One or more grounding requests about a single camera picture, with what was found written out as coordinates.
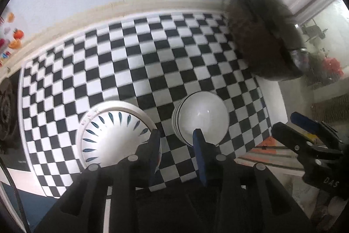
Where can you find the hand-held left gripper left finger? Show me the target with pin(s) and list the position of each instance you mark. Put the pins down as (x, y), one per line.
(156, 153)

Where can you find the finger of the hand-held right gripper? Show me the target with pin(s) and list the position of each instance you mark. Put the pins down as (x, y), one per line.
(305, 122)
(289, 136)

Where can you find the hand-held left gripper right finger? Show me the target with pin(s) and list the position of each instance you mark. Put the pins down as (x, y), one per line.
(200, 159)

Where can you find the white bowl with red flowers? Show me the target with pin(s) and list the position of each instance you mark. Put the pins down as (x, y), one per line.
(204, 118)

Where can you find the white plate with blue dashes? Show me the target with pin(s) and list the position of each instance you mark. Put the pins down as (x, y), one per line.
(114, 140)

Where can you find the white plate blue petal pattern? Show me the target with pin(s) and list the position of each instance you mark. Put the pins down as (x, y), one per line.
(114, 105)

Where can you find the red plastic bag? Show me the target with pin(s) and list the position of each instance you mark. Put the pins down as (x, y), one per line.
(332, 66)

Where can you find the black and white checkered cover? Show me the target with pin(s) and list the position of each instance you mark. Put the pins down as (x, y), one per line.
(152, 63)

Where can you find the black chair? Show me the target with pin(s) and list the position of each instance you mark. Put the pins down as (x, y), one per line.
(313, 31)

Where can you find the blue cabinet front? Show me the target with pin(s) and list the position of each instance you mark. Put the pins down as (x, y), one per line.
(35, 205)

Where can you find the black gas stove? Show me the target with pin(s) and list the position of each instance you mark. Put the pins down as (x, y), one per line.
(6, 110)

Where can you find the colourful wall sticker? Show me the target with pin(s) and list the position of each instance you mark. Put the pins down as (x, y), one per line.
(17, 34)

